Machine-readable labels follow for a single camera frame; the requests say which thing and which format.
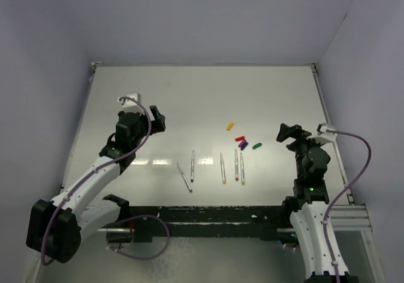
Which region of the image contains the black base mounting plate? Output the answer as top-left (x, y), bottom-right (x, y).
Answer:
top-left (119, 206), bottom-right (297, 244)

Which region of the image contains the magenta-end marker pen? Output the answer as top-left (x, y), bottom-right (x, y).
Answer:
top-left (177, 163), bottom-right (193, 193)

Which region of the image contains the yellow-end marker pen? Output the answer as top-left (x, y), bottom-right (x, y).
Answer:
top-left (220, 152), bottom-right (227, 184)

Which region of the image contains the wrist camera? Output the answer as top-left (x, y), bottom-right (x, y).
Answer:
top-left (118, 93), bottom-right (143, 113)
top-left (307, 123), bottom-right (336, 145)

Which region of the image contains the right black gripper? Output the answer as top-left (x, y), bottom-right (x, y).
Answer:
top-left (276, 123), bottom-right (325, 178)

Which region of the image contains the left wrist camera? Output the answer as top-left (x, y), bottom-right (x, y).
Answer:
top-left (118, 93), bottom-right (143, 113)

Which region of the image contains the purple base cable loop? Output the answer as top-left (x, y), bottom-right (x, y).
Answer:
top-left (105, 215), bottom-right (170, 260)

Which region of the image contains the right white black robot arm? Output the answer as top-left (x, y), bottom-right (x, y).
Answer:
top-left (276, 123), bottom-right (359, 282)

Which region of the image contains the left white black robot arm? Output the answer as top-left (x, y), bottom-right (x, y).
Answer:
top-left (26, 105), bottom-right (165, 266)

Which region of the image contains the blue-end marker pen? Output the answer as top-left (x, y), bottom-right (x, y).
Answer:
top-left (190, 150), bottom-right (195, 183)

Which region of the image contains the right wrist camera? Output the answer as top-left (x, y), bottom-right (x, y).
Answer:
top-left (307, 123), bottom-right (336, 145)

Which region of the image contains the green-end marker pen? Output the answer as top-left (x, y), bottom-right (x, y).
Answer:
top-left (240, 152), bottom-right (246, 185)

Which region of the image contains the aluminium extrusion rail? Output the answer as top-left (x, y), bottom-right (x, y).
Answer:
top-left (330, 205), bottom-right (372, 231)

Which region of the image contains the green pen cap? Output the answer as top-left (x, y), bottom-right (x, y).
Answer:
top-left (252, 143), bottom-right (262, 150)

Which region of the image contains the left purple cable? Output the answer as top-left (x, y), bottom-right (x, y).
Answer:
top-left (40, 96), bottom-right (150, 267)

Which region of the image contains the red-end marker pen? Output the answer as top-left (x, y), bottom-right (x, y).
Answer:
top-left (234, 149), bottom-right (239, 181)

